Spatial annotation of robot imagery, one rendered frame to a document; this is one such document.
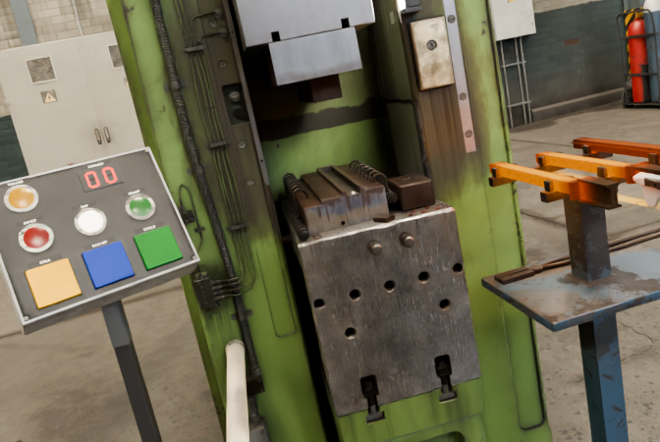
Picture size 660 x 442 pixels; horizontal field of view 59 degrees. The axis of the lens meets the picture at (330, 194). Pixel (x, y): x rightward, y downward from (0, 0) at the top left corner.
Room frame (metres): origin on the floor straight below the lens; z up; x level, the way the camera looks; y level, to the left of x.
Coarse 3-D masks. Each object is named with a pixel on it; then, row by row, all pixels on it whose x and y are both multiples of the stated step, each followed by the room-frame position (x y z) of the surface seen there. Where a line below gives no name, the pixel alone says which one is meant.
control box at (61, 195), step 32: (96, 160) 1.21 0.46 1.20; (128, 160) 1.24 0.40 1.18; (0, 192) 1.11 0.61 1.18; (32, 192) 1.13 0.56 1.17; (64, 192) 1.15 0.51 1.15; (96, 192) 1.17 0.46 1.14; (128, 192) 1.19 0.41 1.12; (160, 192) 1.22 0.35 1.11; (0, 224) 1.07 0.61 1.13; (32, 224) 1.09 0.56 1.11; (64, 224) 1.11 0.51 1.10; (128, 224) 1.15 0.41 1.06; (160, 224) 1.18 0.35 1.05; (0, 256) 1.04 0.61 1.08; (32, 256) 1.05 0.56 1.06; (64, 256) 1.07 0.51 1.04; (128, 256) 1.11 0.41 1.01; (192, 256) 1.16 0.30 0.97; (128, 288) 1.08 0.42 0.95; (32, 320) 0.99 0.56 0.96; (64, 320) 1.07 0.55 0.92
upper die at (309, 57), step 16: (336, 32) 1.36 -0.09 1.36; (352, 32) 1.37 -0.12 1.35; (272, 48) 1.34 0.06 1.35; (288, 48) 1.35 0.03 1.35; (304, 48) 1.35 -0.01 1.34; (320, 48) 1.36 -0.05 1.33; (336, 48) 1.36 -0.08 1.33; (352, 48) 1.36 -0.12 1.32; (272, 64) 1.34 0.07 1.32; (288, 64) 1.35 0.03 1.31; (304, 64) 1.35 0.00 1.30; (320, 64) 1.35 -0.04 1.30; (336, 64) 1.36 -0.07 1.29; (352, 64) 1.36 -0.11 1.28; (272, 80) 1.44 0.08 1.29; (288, 80) 1.34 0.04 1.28; (304, 80) 1.35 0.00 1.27
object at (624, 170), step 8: (544, 152) 1.36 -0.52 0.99; (552, 152) 1.34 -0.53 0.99; (536, 160) 1.37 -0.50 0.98; (552, 160) 1.30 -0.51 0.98; (560, 160) 1.27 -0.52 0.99; (568, 160) 1.25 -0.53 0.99; (576, 160) 1.22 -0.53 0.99; (584, 160) 1.20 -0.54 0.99; (592, 160) 1.19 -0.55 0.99; (600, 160) 1.17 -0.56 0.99; (608, 160) 1.16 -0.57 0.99; (576, 168) 1.22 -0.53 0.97; (584, 168) 1.20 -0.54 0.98; (592, 168) 1.17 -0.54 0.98; (608, 168) 1.12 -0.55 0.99; (616, 168) 1.10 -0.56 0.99; (624, 168) 1.08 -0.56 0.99; (632, 168) 1.06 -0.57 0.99; (640, 168) 1.04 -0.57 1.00; (648, 168) 1.03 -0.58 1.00; (656, 168) 1.02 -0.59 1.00; (616, 176) 1.10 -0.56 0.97; (624, 176) 1.08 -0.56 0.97; (632, 176) 1.06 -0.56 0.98
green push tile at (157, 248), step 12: (168, 228) 1.17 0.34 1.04; (144, 240) 1.14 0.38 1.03; (156, 240) 1.15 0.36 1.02; (168, 240) 1.15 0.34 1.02; (144, 252) 1.12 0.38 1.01; (156, 252) 1.13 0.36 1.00; (168, 252) 1.14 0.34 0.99; (180, 252) 1.15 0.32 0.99; (144, 264) 1.11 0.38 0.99; (156, 264) 1.12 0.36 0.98
